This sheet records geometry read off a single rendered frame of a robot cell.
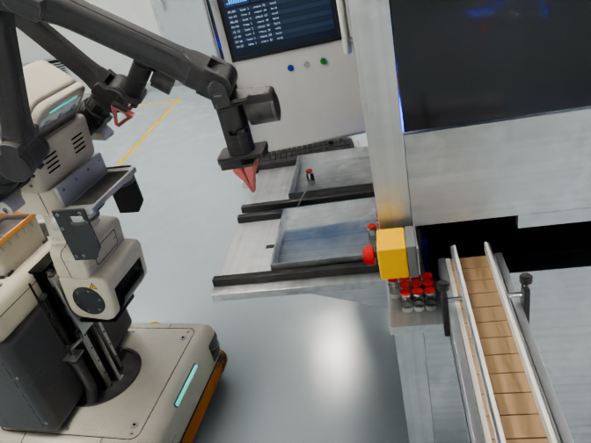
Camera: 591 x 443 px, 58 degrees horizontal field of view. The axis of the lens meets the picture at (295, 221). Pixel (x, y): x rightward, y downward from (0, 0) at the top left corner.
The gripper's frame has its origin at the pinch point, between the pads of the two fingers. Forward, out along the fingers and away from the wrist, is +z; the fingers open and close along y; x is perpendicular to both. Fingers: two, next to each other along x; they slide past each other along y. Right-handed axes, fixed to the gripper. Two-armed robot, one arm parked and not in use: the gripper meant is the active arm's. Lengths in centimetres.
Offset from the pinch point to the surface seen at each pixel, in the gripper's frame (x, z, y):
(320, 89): 91, 7, 8
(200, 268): 131, 106, -83
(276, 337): 70, 108, -31
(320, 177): 43.2, 20.4, 8.3
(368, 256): -19.4, 8.7, 24.3
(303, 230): 12.9, 20.4, 6.0
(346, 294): -2.1, 31.0, 15.8
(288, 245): 6.6, 20.4, 2.5
